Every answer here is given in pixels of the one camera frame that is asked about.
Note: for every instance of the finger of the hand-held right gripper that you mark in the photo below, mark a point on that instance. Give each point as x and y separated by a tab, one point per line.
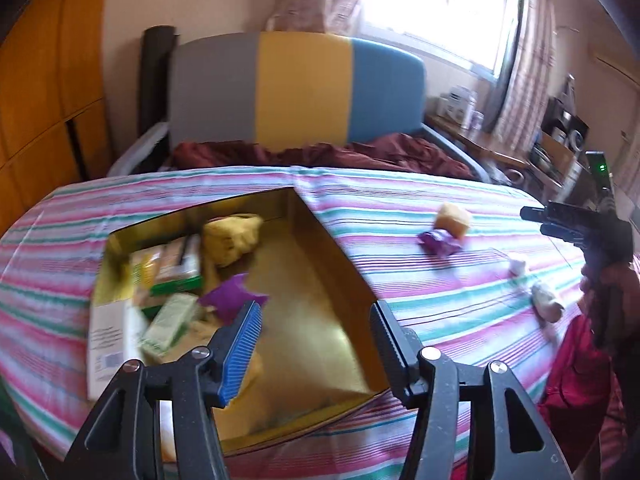
567	234
555	212

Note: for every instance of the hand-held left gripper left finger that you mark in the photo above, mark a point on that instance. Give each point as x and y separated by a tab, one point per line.
242	345

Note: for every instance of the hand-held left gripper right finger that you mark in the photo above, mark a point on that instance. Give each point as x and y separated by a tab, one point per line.
390	350

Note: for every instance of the purple packet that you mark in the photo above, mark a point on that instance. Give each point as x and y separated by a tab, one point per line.
225	300
439	242

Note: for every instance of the gold cardboard box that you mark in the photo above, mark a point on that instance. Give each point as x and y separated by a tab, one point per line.
310	320

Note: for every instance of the small green carton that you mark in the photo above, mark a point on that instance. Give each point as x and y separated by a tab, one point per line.
167	325

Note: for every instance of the long cracker packet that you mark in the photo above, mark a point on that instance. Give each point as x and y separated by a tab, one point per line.
170	265

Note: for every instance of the person's right hand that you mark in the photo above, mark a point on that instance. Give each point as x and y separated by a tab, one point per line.
622	285

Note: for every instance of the white plastic ball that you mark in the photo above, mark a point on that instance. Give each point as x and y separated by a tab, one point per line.
517	266

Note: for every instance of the brown cardboard box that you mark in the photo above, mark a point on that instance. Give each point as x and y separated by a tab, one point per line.
557	152

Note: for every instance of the beige wrapped bundle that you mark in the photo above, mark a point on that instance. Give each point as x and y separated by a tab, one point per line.
547	302

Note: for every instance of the striped bed sheet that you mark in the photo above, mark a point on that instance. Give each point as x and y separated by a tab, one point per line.
450	300

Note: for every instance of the orange sponge block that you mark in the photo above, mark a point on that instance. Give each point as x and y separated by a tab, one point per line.
455	219

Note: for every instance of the wooden desk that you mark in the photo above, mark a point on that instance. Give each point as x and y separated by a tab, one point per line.
480	145

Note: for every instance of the small pale jar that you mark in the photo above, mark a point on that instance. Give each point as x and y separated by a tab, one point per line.
476	120

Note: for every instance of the red cloth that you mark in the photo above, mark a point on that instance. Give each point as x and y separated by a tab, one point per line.
575	375

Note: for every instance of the white box with blue print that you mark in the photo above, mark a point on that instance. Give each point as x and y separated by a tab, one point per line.
460	102

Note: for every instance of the white air conditioner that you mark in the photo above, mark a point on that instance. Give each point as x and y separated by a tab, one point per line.
615	62

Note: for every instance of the maroon blanket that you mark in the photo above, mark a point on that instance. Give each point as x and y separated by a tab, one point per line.
350	155

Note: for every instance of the bright window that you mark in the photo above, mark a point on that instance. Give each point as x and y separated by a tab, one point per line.
440	5

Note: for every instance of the grey yellow blue headboard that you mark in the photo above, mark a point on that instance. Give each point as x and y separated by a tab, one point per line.
300	90

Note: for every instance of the black upright panel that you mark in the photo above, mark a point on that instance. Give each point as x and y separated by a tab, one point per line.
155	80

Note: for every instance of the wooden wardrobe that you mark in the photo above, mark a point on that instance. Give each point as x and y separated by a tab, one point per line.
40	85

